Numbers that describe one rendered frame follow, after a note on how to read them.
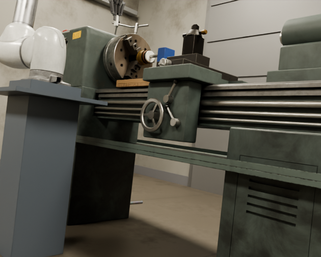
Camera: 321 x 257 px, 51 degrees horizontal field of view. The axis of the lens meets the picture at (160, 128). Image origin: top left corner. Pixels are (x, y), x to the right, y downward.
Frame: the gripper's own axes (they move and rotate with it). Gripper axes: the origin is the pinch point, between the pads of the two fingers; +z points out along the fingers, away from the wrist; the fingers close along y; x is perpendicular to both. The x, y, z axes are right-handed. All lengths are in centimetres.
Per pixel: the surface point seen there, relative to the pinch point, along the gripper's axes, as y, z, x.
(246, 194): -25, 88, -122
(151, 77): -28, 44, -71
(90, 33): -19.4, 12.4, -1.4
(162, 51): 0, 25, -47
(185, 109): -25, 58, -90
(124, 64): -3.9, 30.6, -17.0
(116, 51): -10.2, 23.5, -17.0
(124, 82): -16, 44, -33
